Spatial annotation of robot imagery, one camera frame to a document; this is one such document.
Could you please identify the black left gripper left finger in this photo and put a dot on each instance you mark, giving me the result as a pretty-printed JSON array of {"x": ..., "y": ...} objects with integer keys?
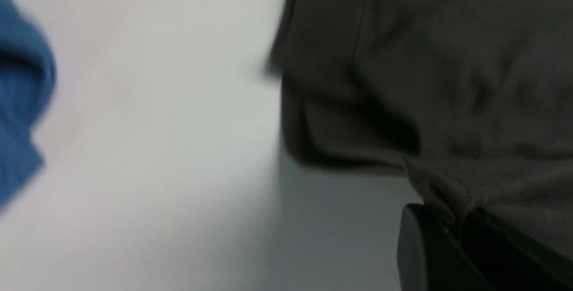
[{"x": 429, "y": 258}]

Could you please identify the dark gray long-sleeve shirt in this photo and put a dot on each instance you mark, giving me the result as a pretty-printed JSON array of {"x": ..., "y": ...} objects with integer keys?
[{"x": 471, "y": 98}]

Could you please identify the blue shirt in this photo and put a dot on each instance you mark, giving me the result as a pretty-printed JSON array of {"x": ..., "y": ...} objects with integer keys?
[{"x": 27, "y": 82}]

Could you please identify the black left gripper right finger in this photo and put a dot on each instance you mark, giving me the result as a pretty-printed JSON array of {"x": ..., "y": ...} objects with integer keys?
[{"x": 512, "y": 261}]

